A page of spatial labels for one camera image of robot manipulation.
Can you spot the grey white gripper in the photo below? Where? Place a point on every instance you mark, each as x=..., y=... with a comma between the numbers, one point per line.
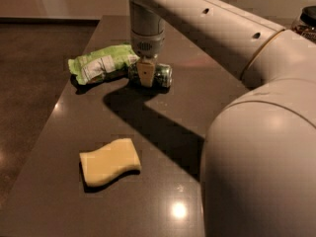
x=147, y=45

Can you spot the green soda can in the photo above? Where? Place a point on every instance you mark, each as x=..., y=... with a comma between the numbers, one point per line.
x=162, y=77

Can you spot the green rice chip bag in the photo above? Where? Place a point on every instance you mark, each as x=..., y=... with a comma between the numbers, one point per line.
x=103, y=64

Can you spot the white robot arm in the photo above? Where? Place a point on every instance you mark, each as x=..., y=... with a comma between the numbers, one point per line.
x=258, y=164

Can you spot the yellow sponge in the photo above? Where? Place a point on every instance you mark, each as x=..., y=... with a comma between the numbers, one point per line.
x=108, y=162

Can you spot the dark lidded jar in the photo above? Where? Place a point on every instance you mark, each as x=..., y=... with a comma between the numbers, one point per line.
x=305, y=23

